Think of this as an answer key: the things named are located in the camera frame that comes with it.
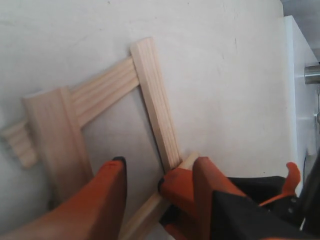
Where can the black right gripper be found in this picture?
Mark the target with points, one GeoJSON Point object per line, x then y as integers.
{"type": "Point", "coordinates": [274, 213]}

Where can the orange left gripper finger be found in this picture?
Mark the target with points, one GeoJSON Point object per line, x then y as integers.
{"type": "Point", "coordinates": [96, 212]}

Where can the wood bar with magnet dots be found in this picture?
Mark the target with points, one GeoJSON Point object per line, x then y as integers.
{"type": "Point", "coordinates": [145, 219]}

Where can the grooved wood bar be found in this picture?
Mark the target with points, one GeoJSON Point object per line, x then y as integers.
{"type": "Point", "coordinates": [90, 100]}

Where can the white table side panel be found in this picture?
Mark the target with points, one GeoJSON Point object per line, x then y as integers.
{"type": "Point", "coordinates": [302, 31]}

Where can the plain wood bar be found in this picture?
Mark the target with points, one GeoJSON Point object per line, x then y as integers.
{"type": "Point", "coordinates": [59, 140]}

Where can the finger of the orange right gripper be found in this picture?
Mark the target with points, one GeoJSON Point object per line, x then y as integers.
{"type": "Point", "coordinates": [189, 190]}

